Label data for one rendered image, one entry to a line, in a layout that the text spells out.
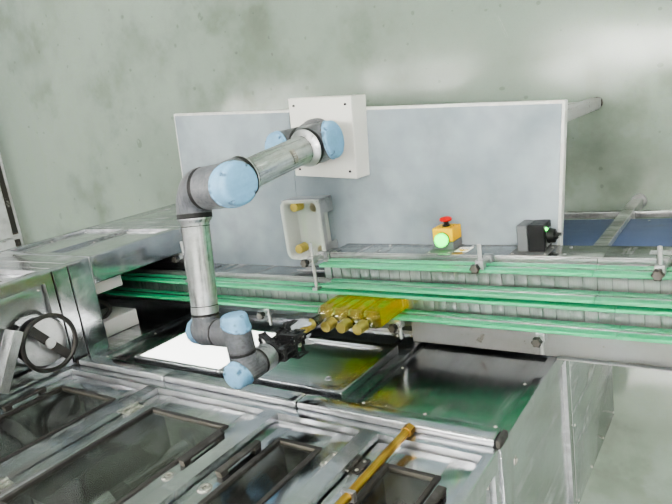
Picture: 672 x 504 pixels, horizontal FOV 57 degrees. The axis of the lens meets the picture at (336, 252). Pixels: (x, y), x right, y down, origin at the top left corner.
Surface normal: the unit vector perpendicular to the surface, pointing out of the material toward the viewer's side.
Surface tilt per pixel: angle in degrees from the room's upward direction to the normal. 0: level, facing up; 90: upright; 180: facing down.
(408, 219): 0
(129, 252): 90
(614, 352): 0
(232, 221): 0
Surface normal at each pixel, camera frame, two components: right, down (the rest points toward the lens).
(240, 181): 0.69, 0.02
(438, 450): -0.55, 0.26
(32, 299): 0.83, 0.02
